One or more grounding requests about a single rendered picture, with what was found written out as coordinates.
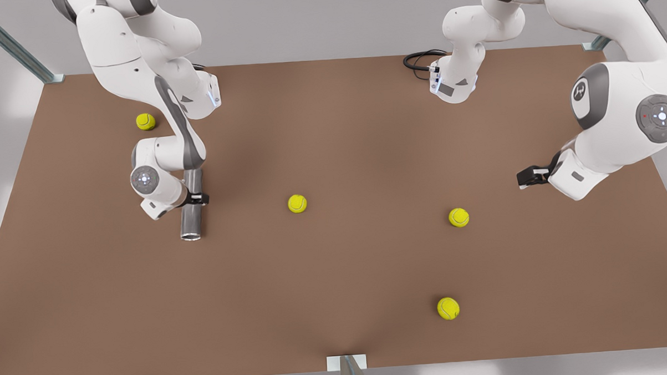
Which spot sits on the clear tennis ball tube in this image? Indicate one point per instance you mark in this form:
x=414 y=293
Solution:
x=192 y=214

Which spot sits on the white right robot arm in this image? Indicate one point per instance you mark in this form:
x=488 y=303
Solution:
x=112 y=45

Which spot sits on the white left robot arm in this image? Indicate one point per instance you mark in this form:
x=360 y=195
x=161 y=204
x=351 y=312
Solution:
x=614 y=111

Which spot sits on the yellow tennis ball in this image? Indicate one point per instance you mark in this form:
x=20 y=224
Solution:
x=459 y=217
x=146 y=122
x=297 y=204
x=448 y=308

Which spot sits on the silver frame post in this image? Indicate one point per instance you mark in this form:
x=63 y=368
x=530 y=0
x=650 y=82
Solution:
x=12 y=46
x=621 y=19
x=348 y=371

